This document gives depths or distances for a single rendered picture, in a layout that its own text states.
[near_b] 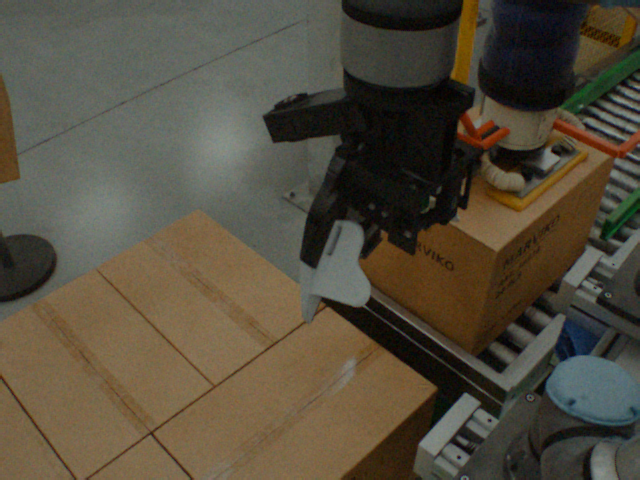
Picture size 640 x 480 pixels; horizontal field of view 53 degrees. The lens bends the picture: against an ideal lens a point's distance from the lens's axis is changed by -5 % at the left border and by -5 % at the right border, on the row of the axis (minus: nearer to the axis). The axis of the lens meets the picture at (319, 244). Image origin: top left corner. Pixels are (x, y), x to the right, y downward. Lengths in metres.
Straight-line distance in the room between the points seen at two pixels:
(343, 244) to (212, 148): 3.00
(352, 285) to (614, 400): 0.46
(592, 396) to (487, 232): 0.74
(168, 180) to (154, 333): 1.54
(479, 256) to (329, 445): 0.56
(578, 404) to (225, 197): 2.48
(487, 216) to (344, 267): 1.09
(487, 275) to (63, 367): 1.10
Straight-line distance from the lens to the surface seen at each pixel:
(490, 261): 1.51
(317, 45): 2.66
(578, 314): 1.43
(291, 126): 0.51
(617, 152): 1.64
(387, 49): 0.40
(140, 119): 3.81
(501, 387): 1.67
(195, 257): 2.04
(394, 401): 1.68
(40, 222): 3.23
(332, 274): 0.50
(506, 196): 1.61
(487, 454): 1.05
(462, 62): 2.28
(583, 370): 0.89
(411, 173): 0.45
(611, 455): 0.78
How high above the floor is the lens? 1.92
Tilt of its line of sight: 42 degrees down
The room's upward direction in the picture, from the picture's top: straight up
